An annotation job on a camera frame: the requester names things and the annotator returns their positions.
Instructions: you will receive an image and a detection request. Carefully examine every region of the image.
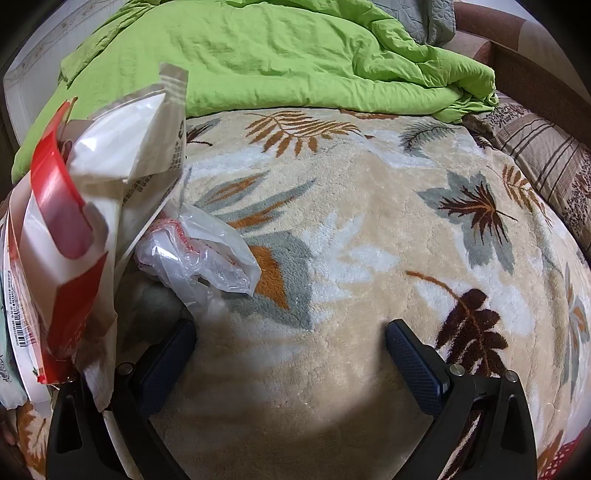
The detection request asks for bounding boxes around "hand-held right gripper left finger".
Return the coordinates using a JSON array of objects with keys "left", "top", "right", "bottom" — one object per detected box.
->
[{"left": 46, "top": 318, "right": 197, "bottom": 480}]

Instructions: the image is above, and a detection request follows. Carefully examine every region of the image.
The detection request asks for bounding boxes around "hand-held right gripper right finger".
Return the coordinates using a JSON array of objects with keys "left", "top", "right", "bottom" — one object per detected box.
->
[{"left": 385, "top": 318, "right": 539, "bottom": 480}]

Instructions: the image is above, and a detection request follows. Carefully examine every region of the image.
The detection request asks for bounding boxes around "clear plastic bag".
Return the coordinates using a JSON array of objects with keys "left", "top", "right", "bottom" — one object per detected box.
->
[{"left": 134, "top": 203, "right": 263, "bottom": 319}]

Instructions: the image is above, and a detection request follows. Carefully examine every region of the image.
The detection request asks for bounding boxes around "white barcode packet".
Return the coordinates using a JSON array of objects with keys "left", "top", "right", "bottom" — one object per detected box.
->
[{"left": 0, "top": 203, "right": 51, "bottom": 411}]

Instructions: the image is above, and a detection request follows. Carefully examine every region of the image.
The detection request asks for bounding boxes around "red and white plastic bag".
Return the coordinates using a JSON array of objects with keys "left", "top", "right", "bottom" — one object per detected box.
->
[{"left": 9, "top": 97, "right": 116, "bottom": 411}]

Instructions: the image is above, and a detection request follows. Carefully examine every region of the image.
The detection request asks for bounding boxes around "white paper packet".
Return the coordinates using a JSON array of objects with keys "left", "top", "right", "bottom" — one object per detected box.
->
[{"left": 69, "top": 62, "right": 190, "bottom": 259}]

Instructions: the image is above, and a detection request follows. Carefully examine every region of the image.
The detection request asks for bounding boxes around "leaf print blanket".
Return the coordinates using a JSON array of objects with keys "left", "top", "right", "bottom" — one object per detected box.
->
[{"left": 14, "top": 108, "right": 591, "bottom": 480}]

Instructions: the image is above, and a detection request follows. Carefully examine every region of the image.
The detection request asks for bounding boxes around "striped beige pillow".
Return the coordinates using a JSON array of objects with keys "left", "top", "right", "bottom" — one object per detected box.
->
[{"left": 462, "top": 92, "right": 591, "bottom": 259}]

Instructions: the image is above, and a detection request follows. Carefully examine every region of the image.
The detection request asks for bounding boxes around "brown sofa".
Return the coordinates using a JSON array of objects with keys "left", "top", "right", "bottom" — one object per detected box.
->
[{"left": 452, "top": 0, "right": 591, "bottom": 144}]

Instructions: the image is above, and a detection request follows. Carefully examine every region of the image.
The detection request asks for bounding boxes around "green quilt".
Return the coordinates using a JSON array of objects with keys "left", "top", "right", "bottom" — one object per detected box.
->
[{"left": 11, "top": 0, "right": 499, "bottom": 185}]

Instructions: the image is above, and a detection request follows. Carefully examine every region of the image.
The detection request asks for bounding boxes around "grey quilted pillow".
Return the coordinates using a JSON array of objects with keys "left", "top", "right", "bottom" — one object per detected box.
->
[{"left": 369, "top": 0, "right": 458, "bottom": 47}]

